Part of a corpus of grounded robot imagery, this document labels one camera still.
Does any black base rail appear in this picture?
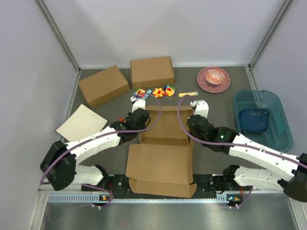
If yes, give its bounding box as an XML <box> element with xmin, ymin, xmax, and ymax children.
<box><xmin>81</xmin><ymin>173</ymin><xmax>243</xmax><ymax>195</ymax></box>

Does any rainbow flower plush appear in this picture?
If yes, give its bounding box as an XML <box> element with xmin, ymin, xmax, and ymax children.
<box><xmin>164</xmin><ymin>85</ymin><xmax>175</xmax><ymax>97</ymax></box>
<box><xmin>134</xmin><ymin>89</ymin><xmax>146</xmax><ymax>98</ymax></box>

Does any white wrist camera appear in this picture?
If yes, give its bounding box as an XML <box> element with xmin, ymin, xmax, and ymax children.
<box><xmin>190</xmin><ymin>100</ymin><xmax>209</xmax><ymax>118</ymax></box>
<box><xmin>130</xmin><ymin>95</ymin><xmax>146</xmax><ymax>113</ymax></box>

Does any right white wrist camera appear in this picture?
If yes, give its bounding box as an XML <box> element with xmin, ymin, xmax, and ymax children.
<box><xmin>190</xmin><ymin>100</ymin><xmax>209</xmax><ymax>118</ymax></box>

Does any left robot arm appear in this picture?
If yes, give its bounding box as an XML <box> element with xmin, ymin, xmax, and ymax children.
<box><xmin>40</xmin><ymin>108</ymin><xmax>151</xmax><ymax>191</ymax></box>

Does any grey slotted cable duct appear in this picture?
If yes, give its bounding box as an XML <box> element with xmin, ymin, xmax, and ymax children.
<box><xmin>48</xmin><ymin>194</ymin><xmax>240</xmax><ymax>204</ymax></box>

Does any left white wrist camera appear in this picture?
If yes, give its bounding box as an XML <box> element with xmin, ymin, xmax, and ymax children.
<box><xmin>130</xmin><ymin>95</ymin><xmax>146</xmax><ymax>113</ymax></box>

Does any yellow chalk stick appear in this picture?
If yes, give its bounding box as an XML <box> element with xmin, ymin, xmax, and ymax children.
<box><xmin>178</xmin><ymin>92</ymin><xmax>199</xmax><ymax>98</ymax></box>

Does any dark blue dish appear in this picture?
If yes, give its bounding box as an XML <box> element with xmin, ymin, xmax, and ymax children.
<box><xmin>238</xmin><ymin>108</ymin><xmax>271</xmax><ymax>133</ymax></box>

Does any white square board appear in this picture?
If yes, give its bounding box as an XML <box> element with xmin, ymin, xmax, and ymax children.
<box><xmin>56</xmin><ymin>104</ymin><xmax>107</xmax><ymax>142</ymax></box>

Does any orange flower plush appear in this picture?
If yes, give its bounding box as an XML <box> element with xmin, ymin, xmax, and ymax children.
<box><xmin>153</xmin><ymin>88</ymin><xmax>165</xmax><ymax>98</ymax></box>

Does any cardboard box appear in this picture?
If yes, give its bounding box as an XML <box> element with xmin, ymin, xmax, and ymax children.
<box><xmin>78</xmin><ymin>65</ymin><xmax>130</xmax><ymax>108</ymax></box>
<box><xmin>130</xmin><ymin>56</ymin><xmax>175</xmax><ymax>89</ymax></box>
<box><xmin>126</xmin><ymin>106</ymin><xmax>197</xmax><ymax>198</ymax></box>

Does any pink plate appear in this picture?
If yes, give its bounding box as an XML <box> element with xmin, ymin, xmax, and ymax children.
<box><xmin>197</xmin><ymin>67</ymin><xmax>230</xmax><ymax>93</ymax></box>

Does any teal plastic bin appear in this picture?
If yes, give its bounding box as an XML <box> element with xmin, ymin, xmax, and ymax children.
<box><xmin>234</xmin><ymin>90</ymin><xmax>293</xmax><ymax>152</ymax></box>

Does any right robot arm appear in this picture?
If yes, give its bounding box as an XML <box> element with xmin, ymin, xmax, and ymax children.
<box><xmin>187</xmin><ymin>115</ymin><xmax>307</xmax><ymax>202</ymax></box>

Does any rainbow flower plush right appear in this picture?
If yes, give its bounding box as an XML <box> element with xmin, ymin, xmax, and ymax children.
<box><xmin>164</xmin><ymin>85</ymin><xmax>175</xmax><ymax>97</ymax></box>

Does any rainbow flower plush left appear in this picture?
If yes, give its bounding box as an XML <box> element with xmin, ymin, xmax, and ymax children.
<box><xmin>134</xmin><ymin>89</ymin><xmax>146</xmax><ymax>98</ymax></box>

